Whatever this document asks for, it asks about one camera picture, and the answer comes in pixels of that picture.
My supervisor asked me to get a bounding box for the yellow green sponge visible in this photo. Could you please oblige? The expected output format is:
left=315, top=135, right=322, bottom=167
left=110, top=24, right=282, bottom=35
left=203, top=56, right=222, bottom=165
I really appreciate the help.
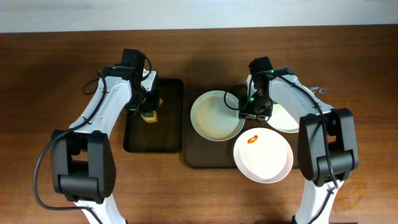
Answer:
left=140, top=98, right=163, bottom=123

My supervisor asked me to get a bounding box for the pale green plate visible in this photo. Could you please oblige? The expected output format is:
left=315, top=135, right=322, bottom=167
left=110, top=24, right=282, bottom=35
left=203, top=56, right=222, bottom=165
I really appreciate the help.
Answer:
left=190, top=90, right=245, bottom=141

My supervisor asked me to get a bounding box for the white plate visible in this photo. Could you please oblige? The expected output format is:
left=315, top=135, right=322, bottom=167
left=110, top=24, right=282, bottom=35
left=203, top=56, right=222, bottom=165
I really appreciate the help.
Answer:
left=267, top=103, right=299, bottom=133
left=233, top=128, right=294, bottom=184

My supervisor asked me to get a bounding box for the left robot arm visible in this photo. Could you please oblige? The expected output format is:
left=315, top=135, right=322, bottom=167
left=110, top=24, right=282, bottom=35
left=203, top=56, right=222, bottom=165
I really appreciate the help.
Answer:
left=51, top=65, right=159, bottom=223

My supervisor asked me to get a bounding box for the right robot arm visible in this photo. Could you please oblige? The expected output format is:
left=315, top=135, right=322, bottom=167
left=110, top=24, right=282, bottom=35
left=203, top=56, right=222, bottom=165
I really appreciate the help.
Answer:
left=245, top=67, right=359, bottom=223

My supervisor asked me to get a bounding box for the small black tray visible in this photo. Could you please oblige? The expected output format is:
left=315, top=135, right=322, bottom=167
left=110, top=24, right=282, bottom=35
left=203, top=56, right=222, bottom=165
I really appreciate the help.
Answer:
left=123, top=78, right=184, bottom=153

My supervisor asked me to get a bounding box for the large brown tray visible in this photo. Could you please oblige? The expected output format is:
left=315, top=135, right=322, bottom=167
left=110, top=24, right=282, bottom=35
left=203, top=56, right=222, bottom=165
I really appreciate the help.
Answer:
left=182, top=86, right=299, bottom=169

